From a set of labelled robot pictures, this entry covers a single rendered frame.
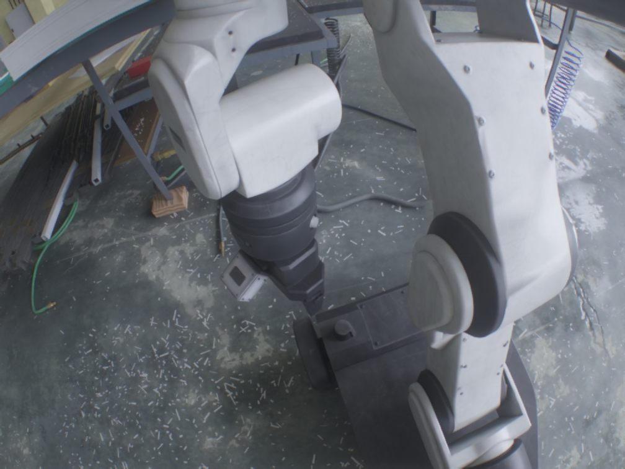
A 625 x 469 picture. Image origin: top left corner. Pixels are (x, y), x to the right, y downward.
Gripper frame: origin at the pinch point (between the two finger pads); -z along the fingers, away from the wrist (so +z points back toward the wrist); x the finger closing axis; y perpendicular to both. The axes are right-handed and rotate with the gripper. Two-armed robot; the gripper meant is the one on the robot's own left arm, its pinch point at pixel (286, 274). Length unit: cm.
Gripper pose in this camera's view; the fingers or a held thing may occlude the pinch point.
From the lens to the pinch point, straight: 41.2
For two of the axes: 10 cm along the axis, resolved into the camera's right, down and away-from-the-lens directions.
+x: -6.6, -5.9, 4.6
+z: -0.4, -5.8, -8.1
